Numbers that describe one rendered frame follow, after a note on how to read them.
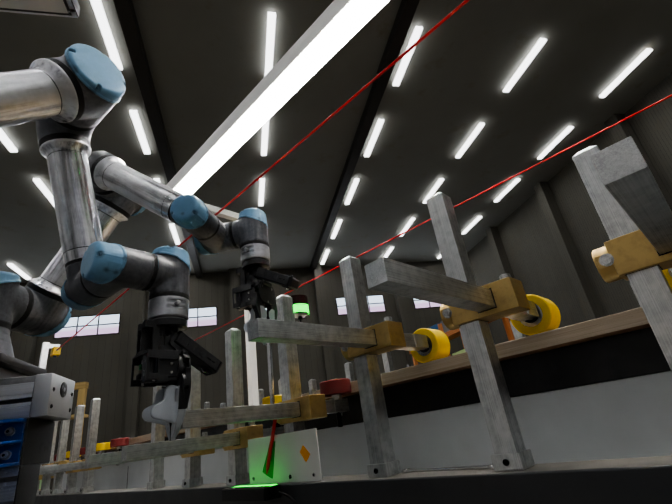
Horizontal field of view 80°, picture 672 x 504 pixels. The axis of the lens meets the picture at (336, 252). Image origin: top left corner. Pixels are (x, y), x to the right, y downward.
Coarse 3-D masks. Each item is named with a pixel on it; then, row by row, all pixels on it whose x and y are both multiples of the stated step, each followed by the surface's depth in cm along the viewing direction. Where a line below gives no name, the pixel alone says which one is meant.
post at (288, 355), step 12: (276, 300) 107; (288, 300) 106; (288, 312) 105; (288, 348) 100; (288, 360) 99; (288, 372) 97; (288, 384) 97; (300, 384) 98; (288, 396) 96; (300, 396) 97; (288, 432) 93
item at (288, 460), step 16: (304, 432) 89; (256, 448) 99; (288, 448) 91; (256, 464) 98; (288, 464) 90; (304, 464) 87; (320, 464) 84; (256, 480) 97; (272, 480) 93; (288, 480) 89; (304, 480) 86; (320, 480) 83
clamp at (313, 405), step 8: (288, 400) 94; (296, 400) 92; (304, 400) 91; (312, 400) 90; (320, 400) 92; (304, 408) 90; (312, 408) 89; (320, 408) 91; (304, 416) 90; (312, 416) 88; (320, 416) 90; (280, 424) 95
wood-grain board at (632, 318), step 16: (592, 320) 70; (608, 320) 68; (624, 320) 66; (640, 320) 65; (528, 336) 76; (544, 336) 74; (560, 336) 73; (576, 336) 71; (592, 336) 69; (608, 336) 72; (512, 352) 78; (528, 352) 77; (416, 368) 92; (432, 368) 89; (448, 368) 87; (464, 368) 87; (352, 384) 104; (384, 384) 97; (112, 448) 210
